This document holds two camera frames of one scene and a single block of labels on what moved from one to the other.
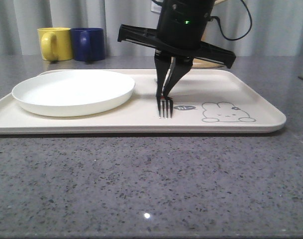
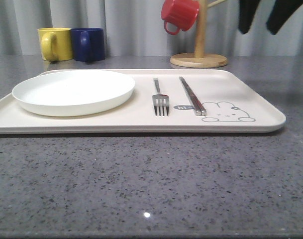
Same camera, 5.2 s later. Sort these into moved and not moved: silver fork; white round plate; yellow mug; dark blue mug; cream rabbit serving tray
Moved: silver fork
Not moved: yellow mug; cream rabbit serving tray; dark blue mug; white round plate
